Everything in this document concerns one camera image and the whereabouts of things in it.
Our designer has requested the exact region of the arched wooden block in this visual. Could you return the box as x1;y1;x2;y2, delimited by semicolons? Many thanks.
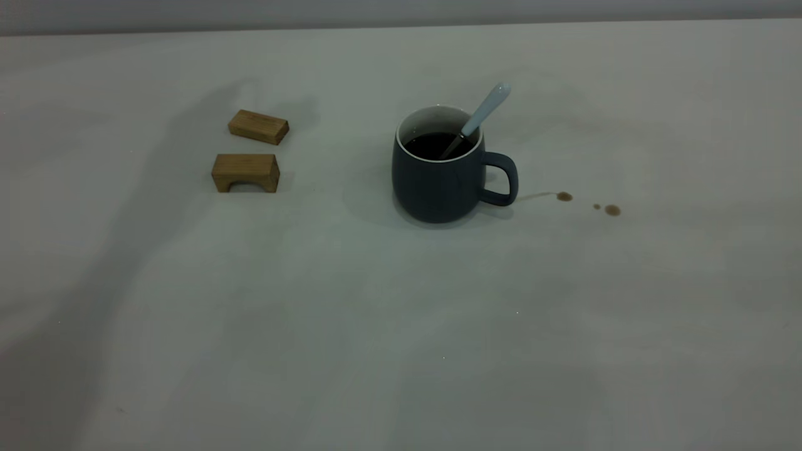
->
211;153;281;194

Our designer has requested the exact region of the rectangular wooden block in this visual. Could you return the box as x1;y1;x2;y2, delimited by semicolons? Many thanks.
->
227;110;291;147

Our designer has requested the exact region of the metal spoon light blue handle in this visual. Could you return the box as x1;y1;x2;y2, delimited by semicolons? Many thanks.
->
439;83;512;160

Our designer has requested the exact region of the dark grey ceramic mug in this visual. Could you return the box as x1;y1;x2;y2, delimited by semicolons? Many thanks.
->
392;105;519;224

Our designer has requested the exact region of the dark coffee liquid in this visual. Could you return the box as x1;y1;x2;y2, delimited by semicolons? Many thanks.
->
404;132;471;161

